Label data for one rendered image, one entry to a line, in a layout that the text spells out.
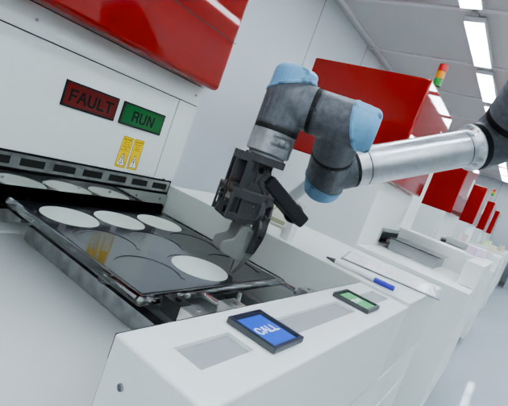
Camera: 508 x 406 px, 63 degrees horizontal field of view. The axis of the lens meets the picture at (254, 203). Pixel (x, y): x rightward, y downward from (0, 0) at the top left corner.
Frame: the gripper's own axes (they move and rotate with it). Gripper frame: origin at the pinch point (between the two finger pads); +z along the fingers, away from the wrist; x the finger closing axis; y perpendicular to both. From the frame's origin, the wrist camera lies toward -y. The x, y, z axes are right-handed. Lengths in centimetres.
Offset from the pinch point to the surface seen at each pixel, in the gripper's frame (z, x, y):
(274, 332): -4.8, 32.6, 10.9
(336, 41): -157, -327, -190
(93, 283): 7.6, -0.2, 22.7
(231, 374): -4.4, 39.3, 18.0
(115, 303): 7.8, 5.1, 19.6
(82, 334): 9.6, 11.7, 23.9
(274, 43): -112, -277, -105
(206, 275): 1.6, 3.4, 6.5
